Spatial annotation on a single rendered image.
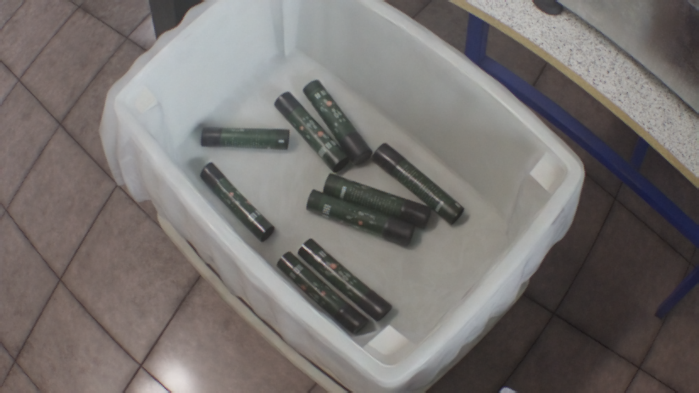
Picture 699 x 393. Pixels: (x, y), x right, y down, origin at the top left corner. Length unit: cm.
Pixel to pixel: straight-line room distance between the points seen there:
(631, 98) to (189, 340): 109
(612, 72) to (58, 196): 141
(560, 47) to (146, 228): 108
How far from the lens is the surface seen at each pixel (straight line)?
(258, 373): 173
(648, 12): 107
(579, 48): 118
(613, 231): 190
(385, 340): 105
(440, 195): 132
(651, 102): 118
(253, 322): 151
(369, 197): 132
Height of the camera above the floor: 168
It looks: 65 degrees down
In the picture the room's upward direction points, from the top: 2 degrees clockwise
